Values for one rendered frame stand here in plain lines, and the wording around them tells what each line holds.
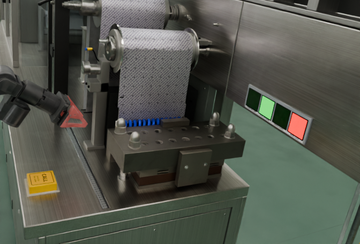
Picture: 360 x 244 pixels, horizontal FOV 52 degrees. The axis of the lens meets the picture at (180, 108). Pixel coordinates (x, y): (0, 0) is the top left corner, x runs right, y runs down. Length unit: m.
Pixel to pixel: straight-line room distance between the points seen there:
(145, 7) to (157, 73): 0.30
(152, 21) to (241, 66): 0.41
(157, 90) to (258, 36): 0.36
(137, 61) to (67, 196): 0.43
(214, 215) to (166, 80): 0.45
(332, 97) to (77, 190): 0.70
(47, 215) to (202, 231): 0.48
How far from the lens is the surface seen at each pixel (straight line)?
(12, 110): 1.07
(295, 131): 0.96
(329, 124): 0.90
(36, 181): 1.08
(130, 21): 1.35
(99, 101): 1.22
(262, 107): 1.05
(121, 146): 1.03
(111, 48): 1.12
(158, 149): 1.03
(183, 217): 1.14
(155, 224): 1.10
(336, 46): 0.88
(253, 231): 2.53
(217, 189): 1.15
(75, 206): 1.02
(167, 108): 1.22
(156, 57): 1.14
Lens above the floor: 1.51
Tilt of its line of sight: 21 degrees down
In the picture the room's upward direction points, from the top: 8 degrees clockwise
